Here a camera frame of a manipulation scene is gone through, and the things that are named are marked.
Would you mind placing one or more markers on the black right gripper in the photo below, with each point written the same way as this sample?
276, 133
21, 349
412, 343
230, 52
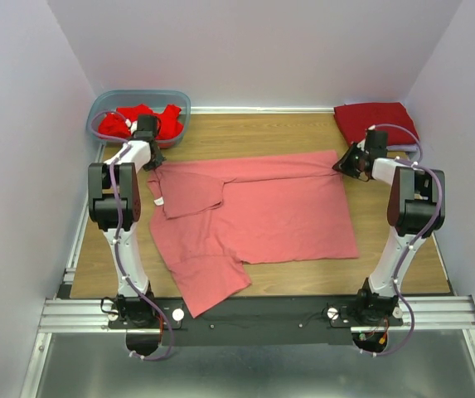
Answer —
342, 165

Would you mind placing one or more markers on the pink t-shirt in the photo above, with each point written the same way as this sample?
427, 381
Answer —
214, 217

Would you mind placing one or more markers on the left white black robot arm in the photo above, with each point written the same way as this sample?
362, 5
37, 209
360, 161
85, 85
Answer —
115, 206

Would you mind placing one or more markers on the dark red folded t-shirt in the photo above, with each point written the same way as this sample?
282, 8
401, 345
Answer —
376, 122

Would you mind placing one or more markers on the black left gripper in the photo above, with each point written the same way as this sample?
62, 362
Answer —
155, 162

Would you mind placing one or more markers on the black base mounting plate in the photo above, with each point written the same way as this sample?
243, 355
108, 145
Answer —
249, 321

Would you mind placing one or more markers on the bright red crumpled t-shirts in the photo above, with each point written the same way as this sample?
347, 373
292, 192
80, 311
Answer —
121, 123

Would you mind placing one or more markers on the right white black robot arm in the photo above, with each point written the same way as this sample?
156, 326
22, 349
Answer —
415, 210

